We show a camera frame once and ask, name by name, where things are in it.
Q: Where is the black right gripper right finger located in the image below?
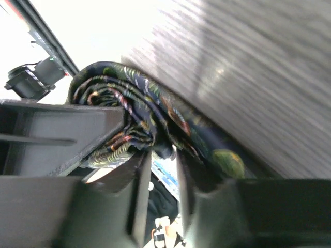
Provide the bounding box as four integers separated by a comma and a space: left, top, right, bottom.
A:
176, 151, 330, 247

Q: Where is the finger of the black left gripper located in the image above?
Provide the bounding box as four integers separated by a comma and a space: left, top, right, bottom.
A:
1, 99, 125, 177

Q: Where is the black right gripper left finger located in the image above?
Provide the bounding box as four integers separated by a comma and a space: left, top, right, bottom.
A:
1, 152, 151, 247

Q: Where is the dark patterned necktie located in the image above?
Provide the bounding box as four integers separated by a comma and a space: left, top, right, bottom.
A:
66, 61, 280, 181

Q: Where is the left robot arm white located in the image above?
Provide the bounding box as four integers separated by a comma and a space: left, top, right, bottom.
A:
1, 57, 125, 179

